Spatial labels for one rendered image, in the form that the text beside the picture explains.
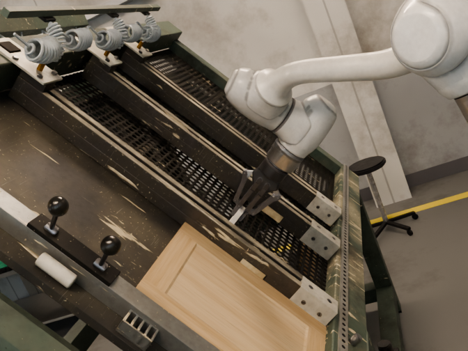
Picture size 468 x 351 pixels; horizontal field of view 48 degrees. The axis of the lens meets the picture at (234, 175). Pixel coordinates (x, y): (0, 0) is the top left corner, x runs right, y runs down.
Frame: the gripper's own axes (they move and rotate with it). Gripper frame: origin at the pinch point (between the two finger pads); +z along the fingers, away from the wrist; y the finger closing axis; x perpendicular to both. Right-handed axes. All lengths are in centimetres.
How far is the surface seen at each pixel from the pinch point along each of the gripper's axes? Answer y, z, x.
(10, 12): 72, -17, 21
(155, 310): 4.7, 4.0, 48.5
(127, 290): 12, 4, 49
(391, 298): -101, 41, -121
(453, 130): -124, -29, -327
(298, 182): -16, 2, -65
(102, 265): 19, 2, 50
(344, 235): -41, 4, -51
